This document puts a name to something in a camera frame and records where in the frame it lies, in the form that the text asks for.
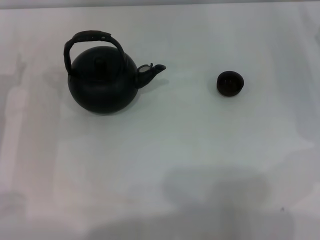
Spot black round teapot with handle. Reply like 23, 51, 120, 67
63, 30, 167, 115

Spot small dark brown teacup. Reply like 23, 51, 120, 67
216, 70, 246, 97

